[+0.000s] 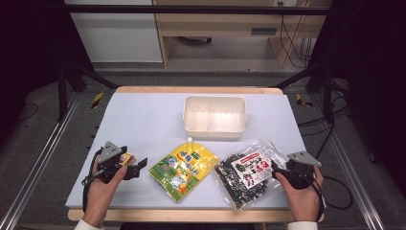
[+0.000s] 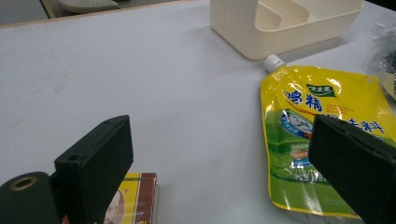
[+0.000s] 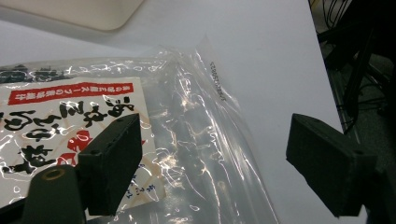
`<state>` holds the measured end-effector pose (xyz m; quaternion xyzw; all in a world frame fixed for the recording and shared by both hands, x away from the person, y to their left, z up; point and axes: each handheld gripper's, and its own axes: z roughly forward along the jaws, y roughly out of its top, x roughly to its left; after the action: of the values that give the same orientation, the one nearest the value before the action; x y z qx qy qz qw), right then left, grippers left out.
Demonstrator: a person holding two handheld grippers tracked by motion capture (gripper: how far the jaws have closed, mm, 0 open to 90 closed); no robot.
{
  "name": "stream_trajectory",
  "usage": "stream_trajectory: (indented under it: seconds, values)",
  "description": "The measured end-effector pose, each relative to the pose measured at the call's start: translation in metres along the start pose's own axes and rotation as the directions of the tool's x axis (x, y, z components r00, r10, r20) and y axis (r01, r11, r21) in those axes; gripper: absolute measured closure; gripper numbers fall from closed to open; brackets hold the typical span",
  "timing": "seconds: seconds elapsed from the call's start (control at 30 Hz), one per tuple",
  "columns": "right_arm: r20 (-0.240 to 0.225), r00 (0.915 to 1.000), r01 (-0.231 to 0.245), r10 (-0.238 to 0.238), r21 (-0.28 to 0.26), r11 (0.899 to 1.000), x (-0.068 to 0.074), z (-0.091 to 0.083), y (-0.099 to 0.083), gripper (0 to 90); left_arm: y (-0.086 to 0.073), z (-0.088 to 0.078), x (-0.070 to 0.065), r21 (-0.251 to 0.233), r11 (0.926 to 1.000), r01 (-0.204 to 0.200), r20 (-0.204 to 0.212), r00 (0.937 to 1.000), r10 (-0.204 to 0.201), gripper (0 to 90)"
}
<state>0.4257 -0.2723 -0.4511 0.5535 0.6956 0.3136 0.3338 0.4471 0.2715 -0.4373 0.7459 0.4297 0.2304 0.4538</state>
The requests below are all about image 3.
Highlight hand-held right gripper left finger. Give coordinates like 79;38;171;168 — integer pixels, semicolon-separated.
77;113;144;217

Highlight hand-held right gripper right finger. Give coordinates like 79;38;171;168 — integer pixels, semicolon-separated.
285;113;379;218

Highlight clear plastic bag with label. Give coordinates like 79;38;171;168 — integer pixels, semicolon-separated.
0;34;279;224

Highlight cream divided plastic tray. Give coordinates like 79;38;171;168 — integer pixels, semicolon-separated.
0;0;146;32

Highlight black metal stand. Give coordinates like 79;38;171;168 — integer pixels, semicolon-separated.
317;18;396;135

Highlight black cables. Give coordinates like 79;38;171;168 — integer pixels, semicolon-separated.
321;0;354;30

